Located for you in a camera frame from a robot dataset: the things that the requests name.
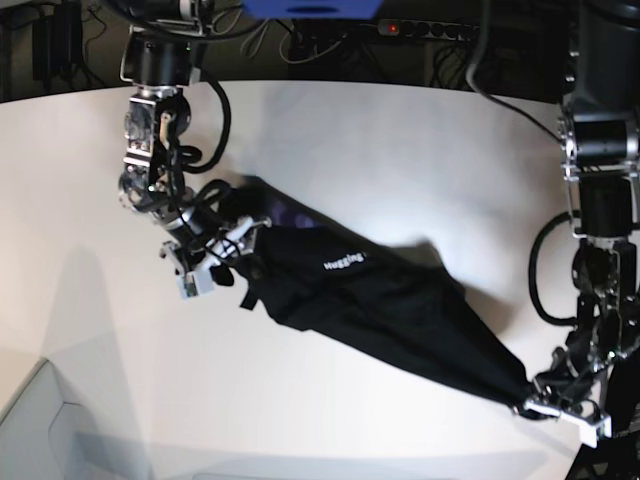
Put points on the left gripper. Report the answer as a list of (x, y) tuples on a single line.
[(564, 392)]

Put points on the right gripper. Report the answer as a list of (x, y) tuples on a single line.
[(201, 241)]

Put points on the black graphic t-shirt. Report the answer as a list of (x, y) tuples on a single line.
[(311, 273)]

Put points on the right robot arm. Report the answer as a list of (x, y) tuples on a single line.
[(163, 56)]

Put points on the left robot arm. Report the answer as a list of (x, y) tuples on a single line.
[(598, 131)]

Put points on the blue box overhead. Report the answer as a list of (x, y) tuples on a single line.
[(313, 9)]

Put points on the black device on floor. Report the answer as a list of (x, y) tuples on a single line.
[(57, 43)]

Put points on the black power strip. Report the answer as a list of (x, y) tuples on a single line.
[(446, 31)]

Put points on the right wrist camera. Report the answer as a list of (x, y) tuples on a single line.
[(194, 284)]

